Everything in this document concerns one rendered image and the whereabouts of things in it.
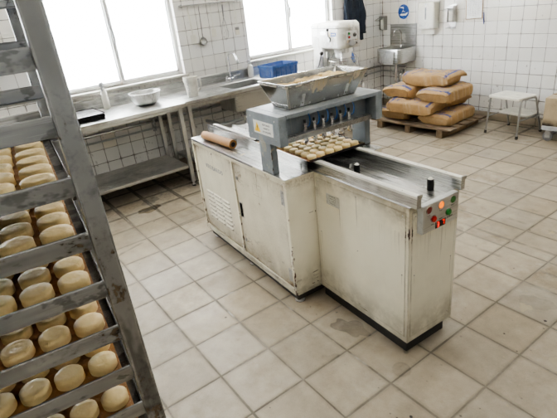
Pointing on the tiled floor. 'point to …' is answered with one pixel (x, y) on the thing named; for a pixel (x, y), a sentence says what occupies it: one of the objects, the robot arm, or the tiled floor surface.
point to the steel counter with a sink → (138, 174)
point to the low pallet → (429, 124)
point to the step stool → (515, 108)
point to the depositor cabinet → (263, 212)
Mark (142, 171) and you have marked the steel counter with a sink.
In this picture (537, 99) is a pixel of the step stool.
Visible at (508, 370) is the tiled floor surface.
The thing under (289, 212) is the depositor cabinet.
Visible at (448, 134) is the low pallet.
